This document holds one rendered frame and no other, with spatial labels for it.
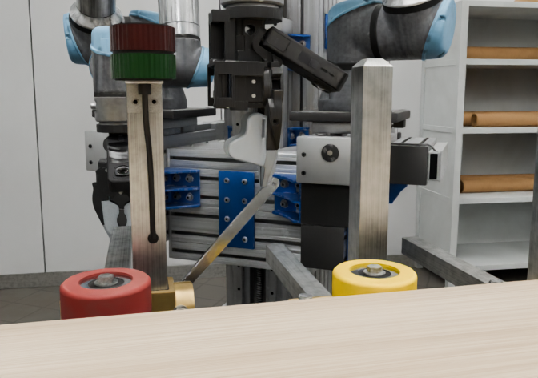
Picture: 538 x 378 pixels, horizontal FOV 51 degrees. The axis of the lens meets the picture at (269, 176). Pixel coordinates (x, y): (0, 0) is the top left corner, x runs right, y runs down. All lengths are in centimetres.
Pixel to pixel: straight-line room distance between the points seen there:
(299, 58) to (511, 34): 316
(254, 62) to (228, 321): 32
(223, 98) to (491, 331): 37
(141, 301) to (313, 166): 62
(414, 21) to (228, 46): 54
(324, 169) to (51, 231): 246
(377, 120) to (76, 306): 36
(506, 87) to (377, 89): 316
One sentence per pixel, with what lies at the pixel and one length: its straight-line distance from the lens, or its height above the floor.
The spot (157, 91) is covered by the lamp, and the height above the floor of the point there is 108.
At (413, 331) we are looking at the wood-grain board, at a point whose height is 90.
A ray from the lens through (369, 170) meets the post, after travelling 63.
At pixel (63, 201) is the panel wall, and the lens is 331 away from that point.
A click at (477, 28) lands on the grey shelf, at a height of 146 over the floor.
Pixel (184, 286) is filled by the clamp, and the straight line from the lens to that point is 62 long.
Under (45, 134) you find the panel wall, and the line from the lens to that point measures 327.
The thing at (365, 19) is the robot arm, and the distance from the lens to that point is 119.
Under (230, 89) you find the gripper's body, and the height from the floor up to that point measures 108.
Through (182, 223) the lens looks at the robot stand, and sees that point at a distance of 135.
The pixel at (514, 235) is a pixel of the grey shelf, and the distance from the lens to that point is 394.
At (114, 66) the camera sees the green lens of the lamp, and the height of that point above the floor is 110.
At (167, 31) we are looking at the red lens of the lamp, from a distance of 53.
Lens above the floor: 107
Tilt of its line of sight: 8 degrees down
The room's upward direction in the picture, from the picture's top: straight up
